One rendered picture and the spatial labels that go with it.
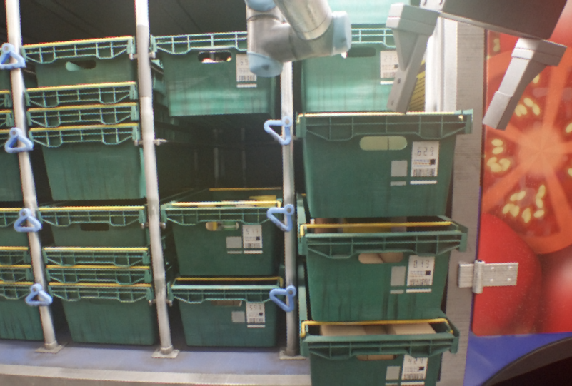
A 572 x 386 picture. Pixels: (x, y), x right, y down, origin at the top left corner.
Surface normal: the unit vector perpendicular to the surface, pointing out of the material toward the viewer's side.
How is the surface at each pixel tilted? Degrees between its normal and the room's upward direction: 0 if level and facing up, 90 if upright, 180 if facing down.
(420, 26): 113
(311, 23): 152
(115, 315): 95
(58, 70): 94
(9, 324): 91
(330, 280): 99
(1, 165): 94
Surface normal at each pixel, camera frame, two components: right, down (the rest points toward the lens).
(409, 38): 0.10, 0.51
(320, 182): -0.03, 0.27
